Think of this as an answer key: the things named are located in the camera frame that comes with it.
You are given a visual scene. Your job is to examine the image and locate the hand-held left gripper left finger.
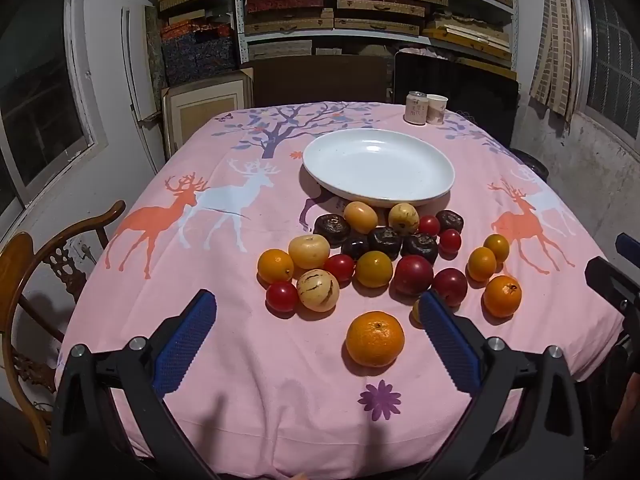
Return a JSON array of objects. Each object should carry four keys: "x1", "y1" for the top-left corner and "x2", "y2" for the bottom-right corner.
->
[{"x1": 50, "y1": 288, "x2": 221, "y2": 480}]

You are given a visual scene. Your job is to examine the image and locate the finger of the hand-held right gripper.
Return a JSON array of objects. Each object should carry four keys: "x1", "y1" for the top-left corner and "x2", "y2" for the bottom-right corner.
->
[
  {"x1": 615, "y1": 232, "x2": 640, "y2": 263},
  {"x1": 584, "y1": 256, "x2": 640, "y2": 333}
]

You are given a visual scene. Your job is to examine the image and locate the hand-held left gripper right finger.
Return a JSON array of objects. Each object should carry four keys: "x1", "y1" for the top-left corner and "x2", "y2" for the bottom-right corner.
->
[{"x1": 417, "y1": 290, "x2": 586, "y2": 480}]

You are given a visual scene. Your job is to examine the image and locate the dark red plum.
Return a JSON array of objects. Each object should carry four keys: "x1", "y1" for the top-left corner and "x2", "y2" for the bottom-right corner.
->
[
  {"x1": 432, "y1": 267, "x2": 469, "y2": 307},
  {"x1": 394, "y1": 254, "x2": 435, "y2": 296}
]

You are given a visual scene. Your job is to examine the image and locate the large mandarin orange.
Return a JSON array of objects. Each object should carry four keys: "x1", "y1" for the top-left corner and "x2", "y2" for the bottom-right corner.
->
[
  {"x1": 482, "y1": 275, "x2": 523, "y2": 319},
  {"x1": 345, "y1": 311, "x2": 406, "y2": 368}
]

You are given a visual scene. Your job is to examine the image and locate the small orange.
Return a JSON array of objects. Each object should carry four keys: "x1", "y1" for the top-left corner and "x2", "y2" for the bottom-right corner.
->
[
  {"x1": 467, "y1": 246, "x2": 498, "y2": 282},
  {"x1": 483, "y1": 233, "x2": 511, "y2": 263},
  {"x1": 355, "y1": 250, "x2": 394, "y2": 288},
  {"x1": 257, "y1": 248, "x2": 295, "y2": 284}
]

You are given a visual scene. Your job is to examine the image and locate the dark purple mangosteen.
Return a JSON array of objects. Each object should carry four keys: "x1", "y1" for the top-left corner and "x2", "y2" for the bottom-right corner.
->
[
  {"x1": 435, "y1": 209, "x2": 464, "y2": 234},
  {"x1": 341, "y1": 236, "x2": 371, "y2": 262},
  {"x1": 313, "y1": 213, "x2": 351, "y2": 247},
  {"x1": 401, "y1": 232, "x2": 439, "y2": 264},
  {"x1": 367, "y1": 226, "x2": 403, "y2": 261}
]

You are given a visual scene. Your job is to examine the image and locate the striped yellow pepino melon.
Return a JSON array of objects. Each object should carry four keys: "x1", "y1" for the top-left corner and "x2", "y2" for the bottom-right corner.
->
[{"x1": 296, "y1": 269, "x2": 341, "y2": 311}]

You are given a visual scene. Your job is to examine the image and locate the white plate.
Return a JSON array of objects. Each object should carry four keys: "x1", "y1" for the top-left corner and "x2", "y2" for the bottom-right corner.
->
[{"x1": 302, "y1": 128, "x2": 456, "y2": 208}]

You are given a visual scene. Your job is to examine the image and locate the pink printed tablecloth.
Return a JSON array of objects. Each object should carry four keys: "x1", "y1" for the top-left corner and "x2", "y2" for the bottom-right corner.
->
[{"x1": 55, "y1": 101, "x2": 626, "y2": 478}]

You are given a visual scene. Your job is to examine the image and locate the black round object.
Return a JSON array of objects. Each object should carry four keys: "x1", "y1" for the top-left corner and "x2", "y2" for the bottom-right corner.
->
[{"x1": 510, "y1": 147, "x2": 551, "y2": 181}]

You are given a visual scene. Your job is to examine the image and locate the wooden chair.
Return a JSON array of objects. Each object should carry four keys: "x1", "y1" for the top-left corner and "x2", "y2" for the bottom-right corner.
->
[{"x1": 0, "y1": 200, "x2": 127, "y2": 461}]

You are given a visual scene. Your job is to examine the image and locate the barred window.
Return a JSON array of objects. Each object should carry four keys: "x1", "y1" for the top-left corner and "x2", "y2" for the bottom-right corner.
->
[{"x1": 570, "y1": 0, "x2": 640, "y2": 141}]

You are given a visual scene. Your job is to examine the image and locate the brick pattern curtain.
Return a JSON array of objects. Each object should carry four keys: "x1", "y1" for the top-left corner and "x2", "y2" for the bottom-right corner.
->
[{"x1": 529, "y1": 0, "x2": 583, "y2": 123}]

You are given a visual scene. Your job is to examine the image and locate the black panel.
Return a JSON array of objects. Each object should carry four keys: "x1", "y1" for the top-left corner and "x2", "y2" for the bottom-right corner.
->
[{"x1": 392, "y1": 50, "x2": 519, "y2": 148}]

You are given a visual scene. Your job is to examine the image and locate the framed picture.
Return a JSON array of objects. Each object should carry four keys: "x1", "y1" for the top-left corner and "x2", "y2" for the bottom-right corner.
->
[{"x1": 161, "y1": 67, "x2": 255, "y2": 161}]

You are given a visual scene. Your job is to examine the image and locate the paper cup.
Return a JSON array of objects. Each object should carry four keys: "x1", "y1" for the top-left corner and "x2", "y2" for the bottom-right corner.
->
[{"x1": 426, "y1": 94, "x2": 448, "y2": 126}]

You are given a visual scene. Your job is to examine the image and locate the white door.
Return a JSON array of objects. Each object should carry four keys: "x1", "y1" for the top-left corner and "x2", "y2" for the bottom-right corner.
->
[{"x1": 121, "y1": 6, "x2": 166, "y2": 173}]

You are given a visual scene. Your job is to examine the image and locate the stack of patterned boxes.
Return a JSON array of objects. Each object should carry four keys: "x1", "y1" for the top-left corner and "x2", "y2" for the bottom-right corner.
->
[{"x1": 150, "y1": 0, "x2": 238, "y2": 86}]

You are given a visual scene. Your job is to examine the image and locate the brown board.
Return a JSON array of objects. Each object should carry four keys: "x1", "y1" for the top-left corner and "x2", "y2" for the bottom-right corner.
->
[{"x1": 240, "y1": 55, "x2": 391, "y2": 108}]

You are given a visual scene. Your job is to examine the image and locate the white framed window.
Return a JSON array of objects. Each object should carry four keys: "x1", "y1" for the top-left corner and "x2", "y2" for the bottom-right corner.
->
[{"x1": 0, "y1": 0, "x2": 108, "y2": 221}]

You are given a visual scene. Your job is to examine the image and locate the white metal shelf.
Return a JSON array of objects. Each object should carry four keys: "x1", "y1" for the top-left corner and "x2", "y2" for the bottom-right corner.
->
[{"x1": 232, "y1": 0, "x2": 518, "y2": 68}]

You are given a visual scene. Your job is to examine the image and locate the stack of woven flat boxes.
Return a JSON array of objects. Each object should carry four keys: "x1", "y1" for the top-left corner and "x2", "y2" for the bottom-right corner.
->
[{"x1": 245, "y1": 0, "x2": 516, "y2": 61}]

